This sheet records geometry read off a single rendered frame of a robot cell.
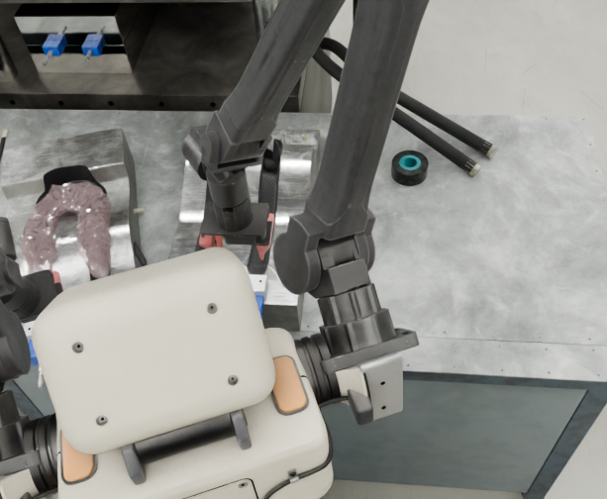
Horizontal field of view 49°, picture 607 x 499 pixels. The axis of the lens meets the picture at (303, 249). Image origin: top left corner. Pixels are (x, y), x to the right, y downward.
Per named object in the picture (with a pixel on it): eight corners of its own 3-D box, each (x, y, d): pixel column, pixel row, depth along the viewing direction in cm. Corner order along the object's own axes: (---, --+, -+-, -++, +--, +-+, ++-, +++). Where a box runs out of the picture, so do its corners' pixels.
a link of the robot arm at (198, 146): (213, 141, 89) (267, 133, 93) (176, 95, 95) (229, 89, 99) (202, 210, 96) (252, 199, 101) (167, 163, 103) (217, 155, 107)
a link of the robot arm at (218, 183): (216, 186, 93) (251, 168, 95) (193, 157, 97) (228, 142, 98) (223, 218, 99) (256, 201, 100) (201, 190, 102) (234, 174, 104)
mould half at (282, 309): (300, 332, 126) (295, 290, 115) (166, 325, 129) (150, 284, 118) (321, 149, 157) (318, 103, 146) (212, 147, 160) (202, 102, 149)
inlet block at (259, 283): (260, 353, 116) (256, 338, 112) (232, 351, 117) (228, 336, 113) (269, 292, 124) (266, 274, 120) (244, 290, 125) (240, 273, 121)
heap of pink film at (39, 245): (118, 277, 129) (106, 252, 123) (26, 296, 128) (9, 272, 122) (114, 184, 145) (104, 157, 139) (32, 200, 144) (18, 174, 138)
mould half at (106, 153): (147, 340, 127) (132, 308, 118) (8, 369, 125) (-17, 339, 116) (135, 162, 158) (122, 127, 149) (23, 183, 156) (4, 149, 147)
